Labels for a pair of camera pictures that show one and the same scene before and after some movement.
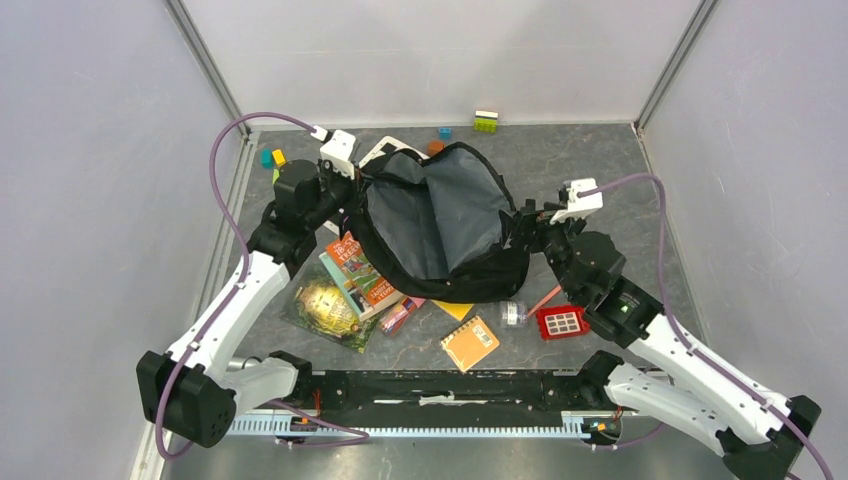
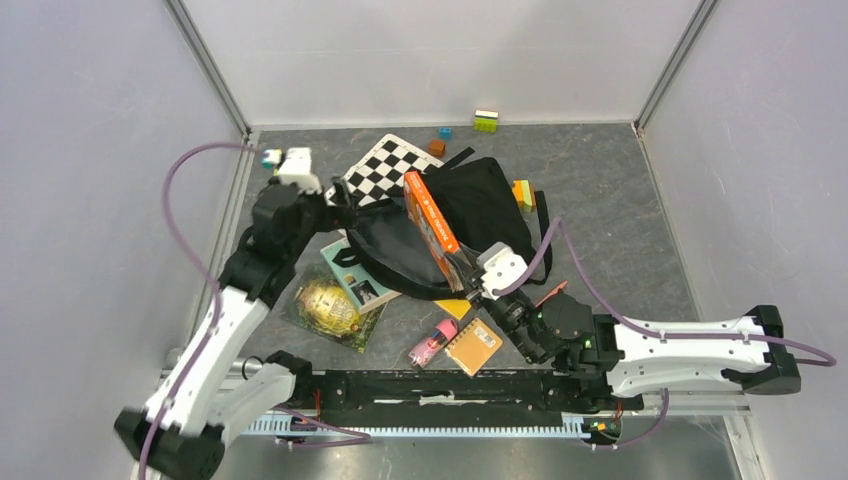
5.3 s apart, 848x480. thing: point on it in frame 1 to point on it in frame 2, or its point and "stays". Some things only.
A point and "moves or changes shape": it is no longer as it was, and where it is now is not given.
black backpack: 442,225 moves or changes shape
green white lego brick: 485,121 stays
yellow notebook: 456,310 stays
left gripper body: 343,193 to 340,213
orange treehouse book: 367,292 to 431,226
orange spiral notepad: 470,344 stays
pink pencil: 544,301 stays
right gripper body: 551,239 to 509,312
